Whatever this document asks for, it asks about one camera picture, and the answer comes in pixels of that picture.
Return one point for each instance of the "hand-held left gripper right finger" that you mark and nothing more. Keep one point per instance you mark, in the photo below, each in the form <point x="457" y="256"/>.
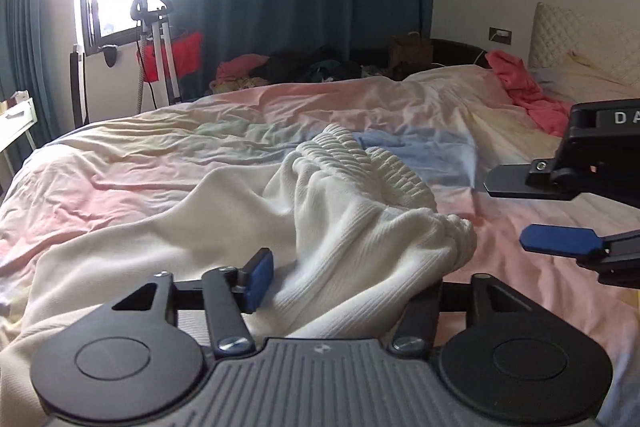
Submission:
<point x="420" y="317"/>

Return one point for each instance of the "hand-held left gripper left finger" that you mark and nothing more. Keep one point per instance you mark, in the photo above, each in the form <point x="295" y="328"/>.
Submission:
<point x="260" y="279"/>

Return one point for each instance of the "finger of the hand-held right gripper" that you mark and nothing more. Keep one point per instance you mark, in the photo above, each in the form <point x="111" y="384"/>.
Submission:
<point x="560" y="241"/>
<point x="525" y="182"/>

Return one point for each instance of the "white knit pants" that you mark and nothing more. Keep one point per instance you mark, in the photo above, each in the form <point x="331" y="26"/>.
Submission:
<point x="350" y="232"/>

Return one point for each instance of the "pile of dark clothes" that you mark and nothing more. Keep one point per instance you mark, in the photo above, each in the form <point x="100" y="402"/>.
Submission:
<point x="310" y="64"/>

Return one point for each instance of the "coral pink cloth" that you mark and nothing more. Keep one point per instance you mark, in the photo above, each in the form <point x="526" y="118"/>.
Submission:
<point x="530" y="97"/>

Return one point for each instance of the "quilted cream pillow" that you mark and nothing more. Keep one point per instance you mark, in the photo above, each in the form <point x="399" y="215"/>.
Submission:
<point x="575" y="32"/>

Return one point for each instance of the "dark headboard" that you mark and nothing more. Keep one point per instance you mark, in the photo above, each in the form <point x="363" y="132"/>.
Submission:
<point x="457" y="52"/>

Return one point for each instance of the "brown bag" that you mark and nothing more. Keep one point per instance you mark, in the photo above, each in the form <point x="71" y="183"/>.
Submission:
<point x="411" y="49"/>

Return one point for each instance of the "pink crumpled cloth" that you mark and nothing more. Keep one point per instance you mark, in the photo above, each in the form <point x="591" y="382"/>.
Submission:
<point x="240" y="69"/>

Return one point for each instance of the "red cloth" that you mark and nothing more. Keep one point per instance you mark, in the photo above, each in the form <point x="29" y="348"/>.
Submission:
<point x="187" y="52"/>

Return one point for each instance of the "garment steamer stand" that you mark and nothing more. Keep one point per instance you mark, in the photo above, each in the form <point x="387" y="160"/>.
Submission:
<point x="156" y="52"/>

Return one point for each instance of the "small black object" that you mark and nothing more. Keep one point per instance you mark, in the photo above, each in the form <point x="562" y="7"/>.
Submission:
<point x="111" y="57"/>

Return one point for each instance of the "white standing board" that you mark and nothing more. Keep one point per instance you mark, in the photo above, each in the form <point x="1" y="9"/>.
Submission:
<point x="79" y="77"/>

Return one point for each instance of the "white table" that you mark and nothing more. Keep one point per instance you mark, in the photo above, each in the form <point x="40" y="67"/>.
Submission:
<point x="17" y="117"/>

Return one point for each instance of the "wall socket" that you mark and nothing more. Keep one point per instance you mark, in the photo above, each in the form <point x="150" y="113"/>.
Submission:
<point x="501" y="36"/>

